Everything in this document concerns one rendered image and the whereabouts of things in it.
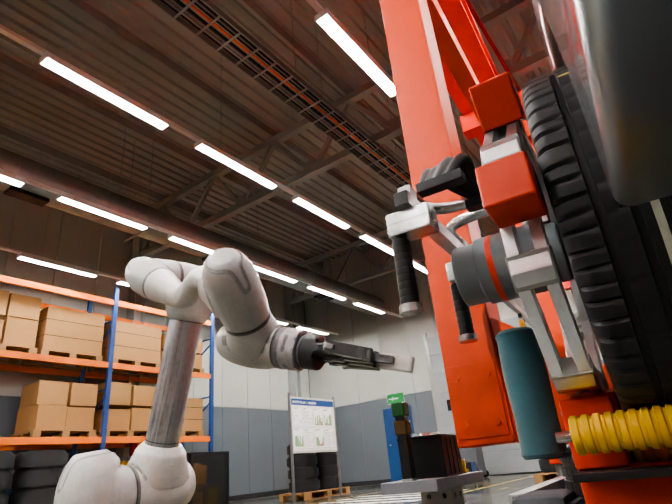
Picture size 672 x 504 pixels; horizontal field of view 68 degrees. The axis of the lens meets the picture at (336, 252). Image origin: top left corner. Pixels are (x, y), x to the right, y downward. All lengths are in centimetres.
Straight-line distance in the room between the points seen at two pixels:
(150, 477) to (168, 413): 18
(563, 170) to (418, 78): 127
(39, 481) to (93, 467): 656
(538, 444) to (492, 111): 65
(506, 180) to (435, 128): 110
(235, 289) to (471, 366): 78
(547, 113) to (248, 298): 63
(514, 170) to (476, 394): 88
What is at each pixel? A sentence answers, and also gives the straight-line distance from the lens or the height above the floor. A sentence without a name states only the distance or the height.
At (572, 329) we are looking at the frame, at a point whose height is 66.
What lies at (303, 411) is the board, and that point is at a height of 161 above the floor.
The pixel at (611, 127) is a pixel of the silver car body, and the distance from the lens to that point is 50.
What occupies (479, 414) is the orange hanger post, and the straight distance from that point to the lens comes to 150.
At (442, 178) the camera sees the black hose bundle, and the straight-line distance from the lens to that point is 95.
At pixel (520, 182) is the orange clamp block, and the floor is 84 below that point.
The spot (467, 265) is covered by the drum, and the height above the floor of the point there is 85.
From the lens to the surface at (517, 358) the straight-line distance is 112.
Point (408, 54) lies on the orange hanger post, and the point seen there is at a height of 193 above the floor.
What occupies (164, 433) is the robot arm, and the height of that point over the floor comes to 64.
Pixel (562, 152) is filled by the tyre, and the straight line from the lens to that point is 78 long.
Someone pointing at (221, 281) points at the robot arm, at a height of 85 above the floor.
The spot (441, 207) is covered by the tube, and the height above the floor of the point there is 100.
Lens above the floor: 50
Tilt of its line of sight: 24 degrees up
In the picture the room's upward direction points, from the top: 6 degrees counter-clockwise
